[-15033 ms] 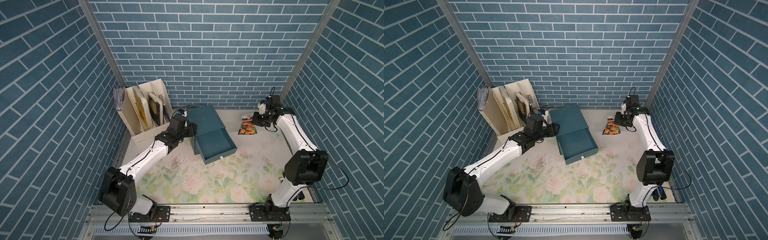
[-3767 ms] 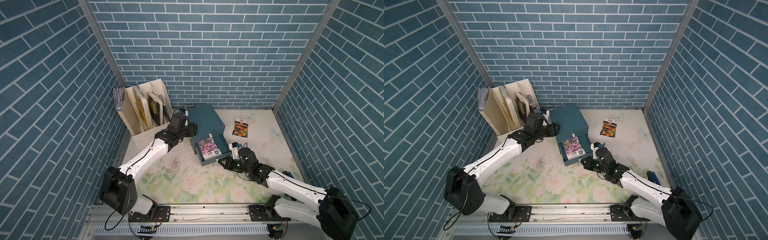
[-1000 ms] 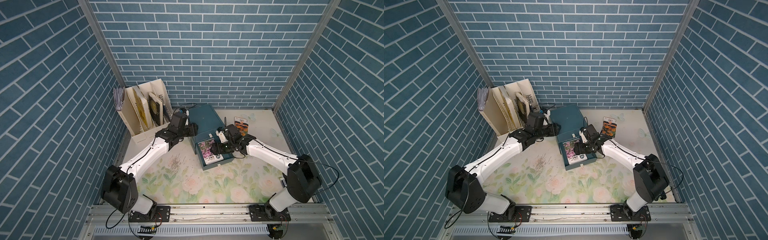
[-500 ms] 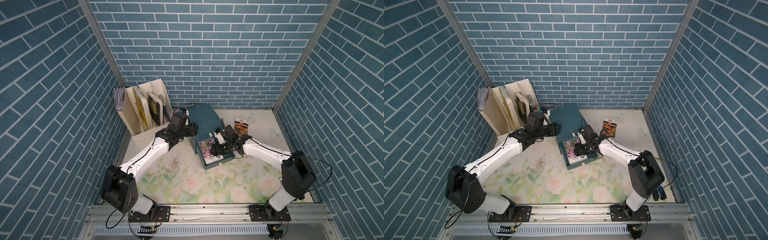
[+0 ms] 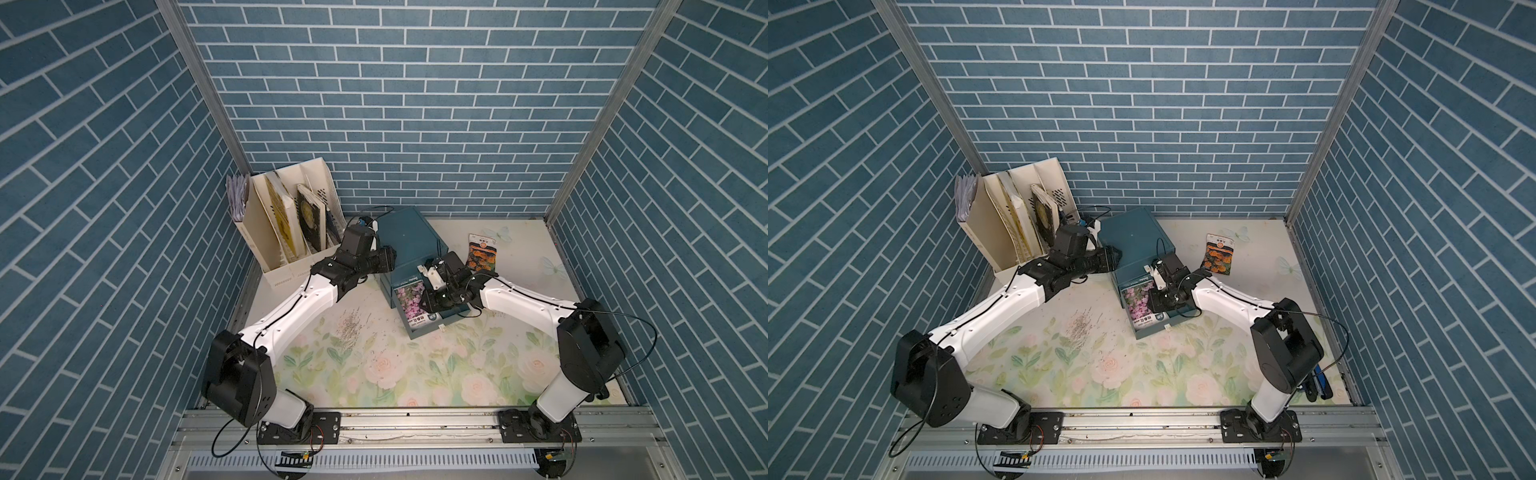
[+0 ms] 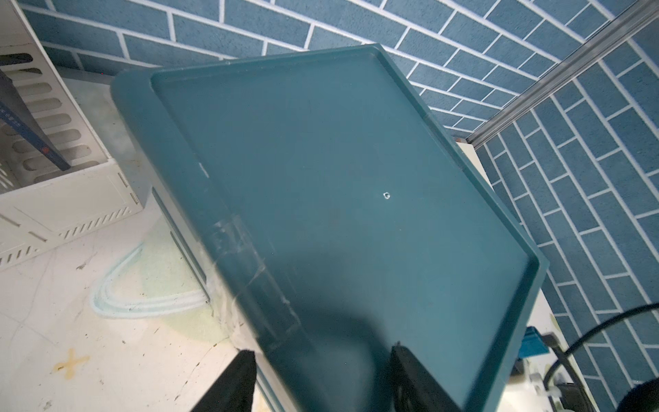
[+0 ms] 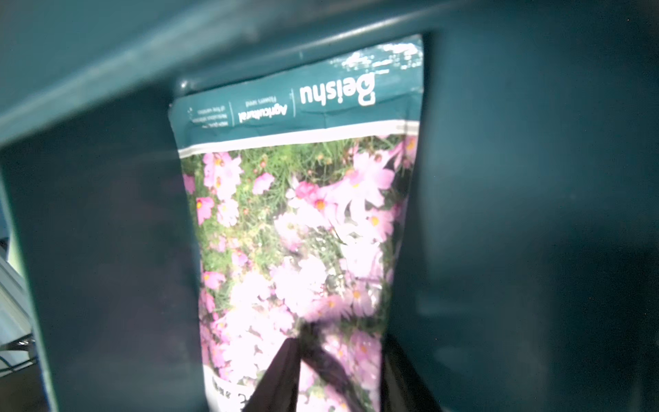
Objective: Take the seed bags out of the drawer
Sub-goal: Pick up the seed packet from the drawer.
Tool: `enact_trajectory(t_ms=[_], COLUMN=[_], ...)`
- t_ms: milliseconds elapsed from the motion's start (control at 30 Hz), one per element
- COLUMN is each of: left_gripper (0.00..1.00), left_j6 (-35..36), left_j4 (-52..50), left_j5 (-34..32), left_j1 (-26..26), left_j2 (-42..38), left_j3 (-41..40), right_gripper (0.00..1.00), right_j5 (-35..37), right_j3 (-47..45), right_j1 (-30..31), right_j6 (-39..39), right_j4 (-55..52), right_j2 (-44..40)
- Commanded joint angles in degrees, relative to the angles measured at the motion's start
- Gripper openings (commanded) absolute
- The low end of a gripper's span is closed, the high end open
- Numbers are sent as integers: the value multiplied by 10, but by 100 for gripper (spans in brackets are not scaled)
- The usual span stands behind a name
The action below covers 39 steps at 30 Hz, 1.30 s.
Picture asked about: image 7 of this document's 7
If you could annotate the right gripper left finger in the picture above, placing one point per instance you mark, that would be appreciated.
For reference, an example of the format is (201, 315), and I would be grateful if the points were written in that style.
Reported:
(278, 389)

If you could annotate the pink flower seed bag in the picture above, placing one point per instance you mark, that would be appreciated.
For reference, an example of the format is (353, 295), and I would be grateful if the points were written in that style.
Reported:
(298, 187)

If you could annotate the teal plastic drawer cabinet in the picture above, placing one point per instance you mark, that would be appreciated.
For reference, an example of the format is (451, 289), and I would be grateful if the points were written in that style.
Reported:
(62, 58)

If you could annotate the teal drawer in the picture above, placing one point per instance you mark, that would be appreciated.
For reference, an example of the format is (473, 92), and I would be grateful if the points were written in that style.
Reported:
(528, 279)

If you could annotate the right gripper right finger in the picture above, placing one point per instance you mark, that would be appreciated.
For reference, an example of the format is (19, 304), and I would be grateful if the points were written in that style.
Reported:
(402, 389)

